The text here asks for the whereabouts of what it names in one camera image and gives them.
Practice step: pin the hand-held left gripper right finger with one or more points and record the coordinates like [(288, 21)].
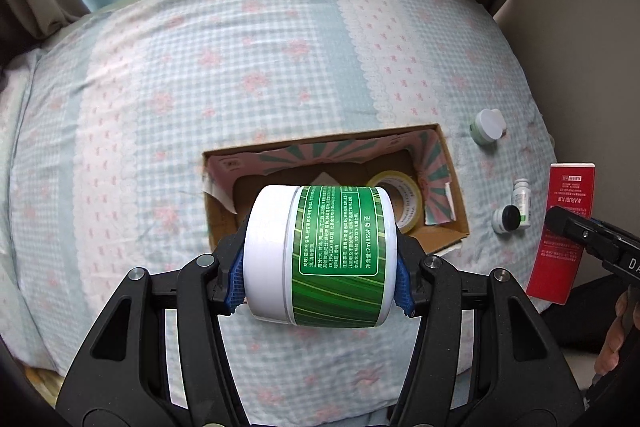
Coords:
[(406, 279)]

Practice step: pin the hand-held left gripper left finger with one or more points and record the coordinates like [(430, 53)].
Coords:
[(236, 278)]

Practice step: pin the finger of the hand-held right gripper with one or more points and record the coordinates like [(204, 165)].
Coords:
[(565, 223)]

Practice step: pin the white jar with green label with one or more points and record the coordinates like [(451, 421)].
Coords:
[(335, 257)]

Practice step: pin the cardboard box with patterned lining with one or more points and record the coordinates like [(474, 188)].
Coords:
[(445, 187)]

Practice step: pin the person's right hand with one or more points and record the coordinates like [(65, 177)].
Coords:
[(612, 342)]

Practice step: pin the red carton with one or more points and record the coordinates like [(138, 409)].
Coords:
[(570, 187)]

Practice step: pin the small white bottle green label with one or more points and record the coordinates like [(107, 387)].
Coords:
[(522, 202)]

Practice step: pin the small white jar black lid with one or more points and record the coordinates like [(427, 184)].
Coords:
[(509, 218)]

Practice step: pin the dark cloth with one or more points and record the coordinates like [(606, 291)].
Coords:
[(580, 317)]

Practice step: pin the clear tape roll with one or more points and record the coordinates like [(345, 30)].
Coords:
[(414, 197)]

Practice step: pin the small white and green jar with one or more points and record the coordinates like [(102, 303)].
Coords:
[(489, 123)]

